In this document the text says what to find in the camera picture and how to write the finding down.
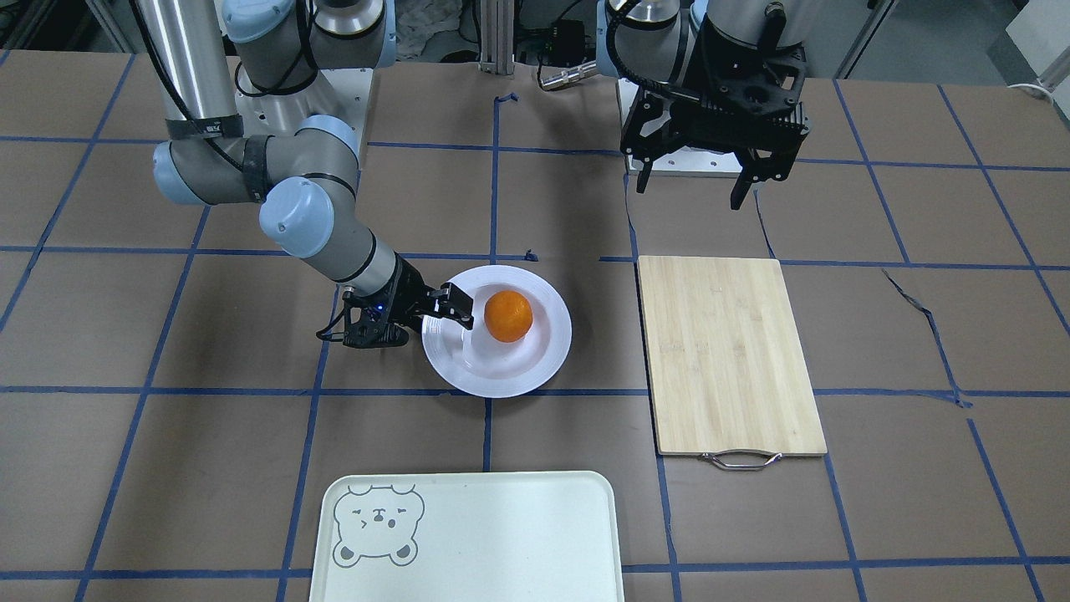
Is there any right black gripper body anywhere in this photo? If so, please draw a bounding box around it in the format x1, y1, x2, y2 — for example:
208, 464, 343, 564
316, 257, 452, 348

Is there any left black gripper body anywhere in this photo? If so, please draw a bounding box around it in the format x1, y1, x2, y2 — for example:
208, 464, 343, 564
620, 15, 813, 168

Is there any orange fruit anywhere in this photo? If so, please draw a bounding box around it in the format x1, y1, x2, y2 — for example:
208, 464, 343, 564
484, 290, 534, 344

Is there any white round plate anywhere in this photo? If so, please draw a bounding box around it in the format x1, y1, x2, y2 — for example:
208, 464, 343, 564
421, 264, 574, 399

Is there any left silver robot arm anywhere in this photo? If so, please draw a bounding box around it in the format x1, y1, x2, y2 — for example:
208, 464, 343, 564
596, 1, 824, 210

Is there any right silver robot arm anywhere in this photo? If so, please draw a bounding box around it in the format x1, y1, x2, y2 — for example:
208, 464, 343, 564
129, 1, 474, 348

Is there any cream bear tray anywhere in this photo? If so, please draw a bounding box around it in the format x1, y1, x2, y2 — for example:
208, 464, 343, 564
309, 470, 625, 601

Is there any silver metal connector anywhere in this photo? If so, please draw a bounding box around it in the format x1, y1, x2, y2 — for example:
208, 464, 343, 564
536, 60, 599, 92

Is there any bamboo cutting board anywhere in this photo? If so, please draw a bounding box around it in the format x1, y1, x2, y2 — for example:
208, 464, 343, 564
637, 254, 827, 470

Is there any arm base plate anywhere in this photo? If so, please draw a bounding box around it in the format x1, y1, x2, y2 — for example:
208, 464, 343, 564
618, 79, 742, 179
236, 68, 375, 163

